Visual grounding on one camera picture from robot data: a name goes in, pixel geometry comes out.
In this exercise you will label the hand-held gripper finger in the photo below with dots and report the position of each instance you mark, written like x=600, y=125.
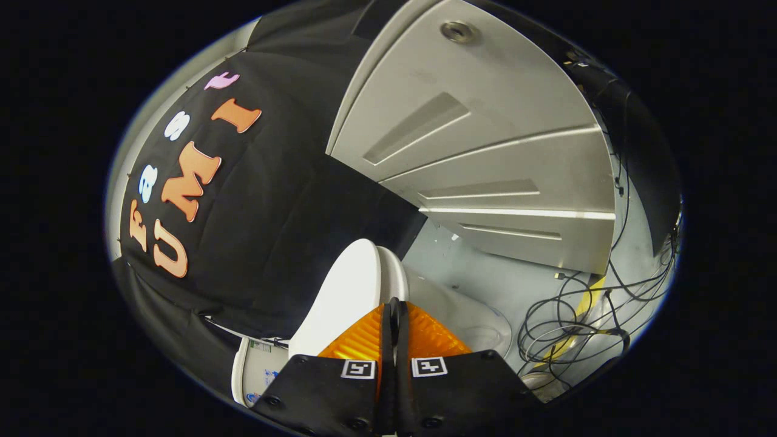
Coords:
x=387, y=364
x=402, y=364

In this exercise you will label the white toilet lid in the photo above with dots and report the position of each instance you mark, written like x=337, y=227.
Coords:
x=343, y=297

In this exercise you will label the white toilet bowl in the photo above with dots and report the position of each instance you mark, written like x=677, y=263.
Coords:
x=490, y=341

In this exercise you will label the white toilet tank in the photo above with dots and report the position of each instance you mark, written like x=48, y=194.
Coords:
x=258, y=376

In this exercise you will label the round metal fitting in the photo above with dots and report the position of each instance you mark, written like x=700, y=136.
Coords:
x=543, y=385

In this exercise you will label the black backdrop cloth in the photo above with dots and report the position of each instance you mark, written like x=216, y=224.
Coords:
x=273, y=230

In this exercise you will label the white drawer cabinet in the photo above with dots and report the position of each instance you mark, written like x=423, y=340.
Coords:
x=485, y=109

